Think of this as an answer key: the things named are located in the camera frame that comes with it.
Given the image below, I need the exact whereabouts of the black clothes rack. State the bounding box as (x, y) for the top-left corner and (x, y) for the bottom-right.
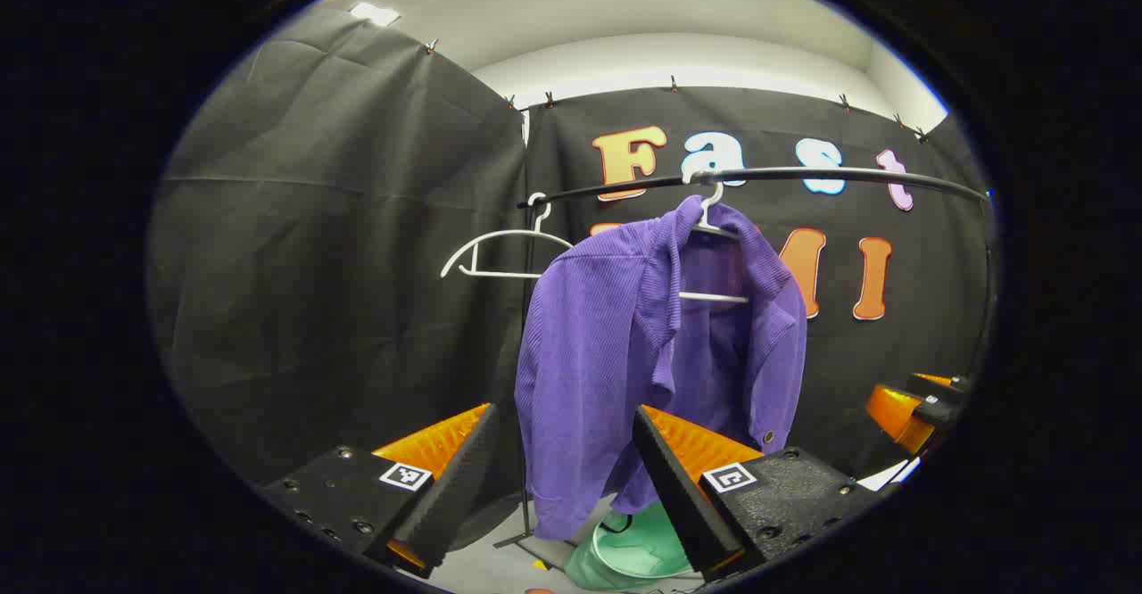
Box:
(493, 166), (996, 549)

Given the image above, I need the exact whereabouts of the purple ribbed jacket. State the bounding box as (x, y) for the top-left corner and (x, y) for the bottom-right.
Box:
(514, 194), (809, 541)

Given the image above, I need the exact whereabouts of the white clothes hanger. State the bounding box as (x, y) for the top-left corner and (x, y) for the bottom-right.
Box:
(678, 179), (752, 305)
(440, 193), (575, 280)

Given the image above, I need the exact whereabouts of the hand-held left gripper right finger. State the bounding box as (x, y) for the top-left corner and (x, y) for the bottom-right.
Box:
(632, 404), (884, 582)

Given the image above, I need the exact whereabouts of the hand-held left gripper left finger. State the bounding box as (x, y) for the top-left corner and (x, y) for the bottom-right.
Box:
(259, 402), (499, 580)

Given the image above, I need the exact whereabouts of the black backdrop cloth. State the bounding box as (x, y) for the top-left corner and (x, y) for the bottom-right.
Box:
(147, 7), (529, 550)
(522, 86), (996, 488)

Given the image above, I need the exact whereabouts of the green laundry hamper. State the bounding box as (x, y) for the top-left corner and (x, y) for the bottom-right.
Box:
(564, 500), (706, 591)

